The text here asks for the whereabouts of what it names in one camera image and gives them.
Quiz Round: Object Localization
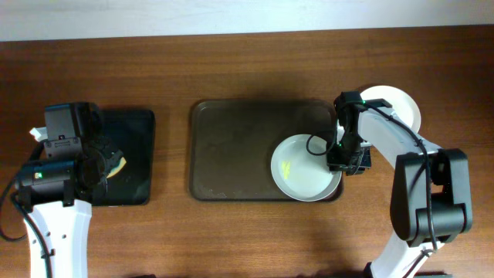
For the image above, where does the white plate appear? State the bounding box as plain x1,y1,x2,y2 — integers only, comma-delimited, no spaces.
411,104,421,133
360,85,416,129

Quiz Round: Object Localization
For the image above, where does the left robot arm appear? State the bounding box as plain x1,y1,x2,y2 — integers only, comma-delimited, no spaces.
11,103,126,277

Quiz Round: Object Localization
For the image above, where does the black plastic tray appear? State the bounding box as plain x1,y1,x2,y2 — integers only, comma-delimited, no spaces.
93,110,155,206

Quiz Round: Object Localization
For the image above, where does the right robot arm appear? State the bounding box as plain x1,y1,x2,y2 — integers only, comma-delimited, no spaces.
326,91,473,277

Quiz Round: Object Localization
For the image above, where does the brown serving tray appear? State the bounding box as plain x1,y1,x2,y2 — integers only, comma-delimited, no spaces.
188,99,335,202

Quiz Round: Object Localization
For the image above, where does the pale blue plate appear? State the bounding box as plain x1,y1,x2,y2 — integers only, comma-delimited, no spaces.
270,134,342,202

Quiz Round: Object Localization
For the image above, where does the green and yellow sponge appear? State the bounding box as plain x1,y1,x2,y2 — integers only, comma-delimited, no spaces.
107,157,127,178

